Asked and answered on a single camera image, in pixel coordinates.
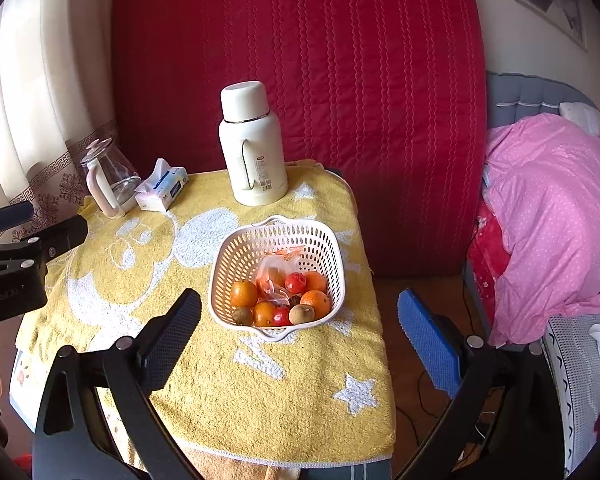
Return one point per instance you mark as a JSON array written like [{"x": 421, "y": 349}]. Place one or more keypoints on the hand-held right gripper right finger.
[{"x": 430, "y": 345}]

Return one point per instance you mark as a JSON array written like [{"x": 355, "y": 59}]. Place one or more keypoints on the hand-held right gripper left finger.
[{"x": 172, "y": 335}]

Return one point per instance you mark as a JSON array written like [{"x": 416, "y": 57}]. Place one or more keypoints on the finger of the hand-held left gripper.
[
  {"x": 10, "y": 216},
  {"x": 65, "y": 237}
]

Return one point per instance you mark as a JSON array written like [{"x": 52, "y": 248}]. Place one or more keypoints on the brown kiwi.
[
  {"x": 242, "y": 316},
  {"x": 301, "y": 314}
]

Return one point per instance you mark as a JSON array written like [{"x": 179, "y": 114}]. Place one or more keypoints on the oval orange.
[
  {"x": 264, "y": 313},
  {"x": 243, "y": 294}
]

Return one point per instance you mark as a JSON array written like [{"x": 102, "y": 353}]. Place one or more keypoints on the white plastic basket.
[{"x": 230, "y": 255}]

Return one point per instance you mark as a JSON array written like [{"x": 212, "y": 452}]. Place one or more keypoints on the red cherry tomato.
[
  {"x": 295, "y": 281},
  {"x": 281, "y": 316}
]

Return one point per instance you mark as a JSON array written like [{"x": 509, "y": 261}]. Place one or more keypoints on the plastic bag of oranges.
[{"x": 275, "y": 272}]

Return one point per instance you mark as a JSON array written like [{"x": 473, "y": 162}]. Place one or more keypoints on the large tangerine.
[{"x": 315, "y": 304}]

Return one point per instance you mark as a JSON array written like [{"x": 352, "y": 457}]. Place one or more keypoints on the small tangerine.
[{"x": 315, "y": 281}]

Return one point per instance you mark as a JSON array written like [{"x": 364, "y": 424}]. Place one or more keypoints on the yellow cartoon towel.
[{"x": 230, "y": 385}]

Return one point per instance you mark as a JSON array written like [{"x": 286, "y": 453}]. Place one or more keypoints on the glass kettle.
[{"x": 112, "y": 175}]

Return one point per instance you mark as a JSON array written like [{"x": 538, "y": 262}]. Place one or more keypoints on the red floral cloth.
[{"x": 487, "y": 260}]

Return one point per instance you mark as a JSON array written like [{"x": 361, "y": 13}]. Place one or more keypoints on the tissue pack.
[{"x": 160, "y": 195}]

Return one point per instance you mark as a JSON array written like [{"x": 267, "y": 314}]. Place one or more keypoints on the patterned beige curtain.
[{"x": 40, "y": 85}]

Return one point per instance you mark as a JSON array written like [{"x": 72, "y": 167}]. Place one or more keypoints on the grey patterned bedsheet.
[{"x": 575, "y": 385}]

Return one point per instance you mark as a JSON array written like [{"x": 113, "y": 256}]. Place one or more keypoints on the pink dotted blanket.
[{"x": 545, "y": 220}]

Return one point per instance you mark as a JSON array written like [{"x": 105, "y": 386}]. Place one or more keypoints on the cream thermos jug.
[{"x": 260, "y": 160}]

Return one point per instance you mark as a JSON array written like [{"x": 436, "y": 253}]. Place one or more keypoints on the grey bed headboard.
[{"x": 525, "y": 95}]

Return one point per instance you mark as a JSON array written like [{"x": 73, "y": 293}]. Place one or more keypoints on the red quilted cover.
[{"x": 355, "y": 85}]

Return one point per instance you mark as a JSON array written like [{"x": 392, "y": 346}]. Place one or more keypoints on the white pillow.
[{"x": 585, "y": 115}]

